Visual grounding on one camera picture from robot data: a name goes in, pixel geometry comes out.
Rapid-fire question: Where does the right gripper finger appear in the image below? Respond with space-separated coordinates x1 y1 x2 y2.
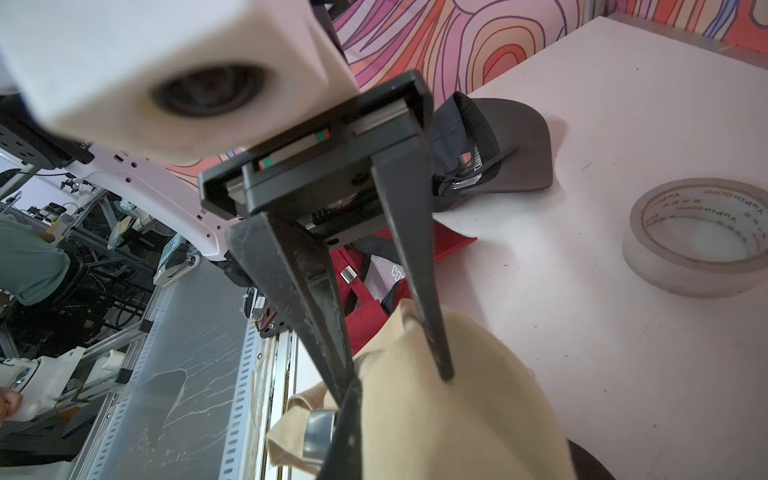
316 379 363 480

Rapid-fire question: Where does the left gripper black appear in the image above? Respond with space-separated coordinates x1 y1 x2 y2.
199 70 454 404

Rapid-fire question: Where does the beige cap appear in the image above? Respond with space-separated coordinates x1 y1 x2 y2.
265 298 578 480

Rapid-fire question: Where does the dark grey cap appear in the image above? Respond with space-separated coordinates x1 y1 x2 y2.
568 440 615 480
427 91 554 212

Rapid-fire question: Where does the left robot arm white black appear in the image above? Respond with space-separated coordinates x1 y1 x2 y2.
1 71 454 401

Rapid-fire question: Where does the dark red cap front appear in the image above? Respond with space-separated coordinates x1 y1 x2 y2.
328 220 479 356

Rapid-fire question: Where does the person in green shirt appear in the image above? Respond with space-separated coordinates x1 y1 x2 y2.
1 215 71 306

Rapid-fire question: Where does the clear tape roll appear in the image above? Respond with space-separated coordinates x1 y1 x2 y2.
622 178 767 298

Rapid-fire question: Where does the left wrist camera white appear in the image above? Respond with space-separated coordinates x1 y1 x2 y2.
1 1 359 166

